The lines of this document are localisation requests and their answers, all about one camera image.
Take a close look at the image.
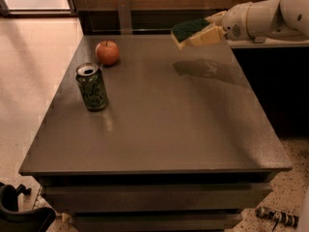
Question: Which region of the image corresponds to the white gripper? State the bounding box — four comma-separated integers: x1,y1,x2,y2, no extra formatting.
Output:
188,2,252,46

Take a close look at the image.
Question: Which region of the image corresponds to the green and yellow sponge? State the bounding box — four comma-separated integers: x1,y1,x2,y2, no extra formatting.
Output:
171,18,210,50

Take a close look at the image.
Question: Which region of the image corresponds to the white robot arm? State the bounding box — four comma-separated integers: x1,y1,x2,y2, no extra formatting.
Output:
188,0,309,46

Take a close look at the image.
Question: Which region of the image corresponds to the red apple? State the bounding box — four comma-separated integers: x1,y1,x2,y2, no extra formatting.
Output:
96,40,120,66

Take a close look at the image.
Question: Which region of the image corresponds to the grey cabinet with drawers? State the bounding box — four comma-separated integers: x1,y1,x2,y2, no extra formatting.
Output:
20,35,292,232

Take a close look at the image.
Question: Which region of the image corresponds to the green soda can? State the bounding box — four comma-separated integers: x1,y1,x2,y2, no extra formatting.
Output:
75,63,108,111

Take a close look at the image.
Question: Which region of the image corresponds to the black and white striped tool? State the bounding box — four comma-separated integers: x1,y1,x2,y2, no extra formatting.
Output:
255,206,299,228

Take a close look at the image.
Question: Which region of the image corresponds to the left metal bracket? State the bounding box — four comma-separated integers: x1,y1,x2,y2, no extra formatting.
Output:
117,0,132,35

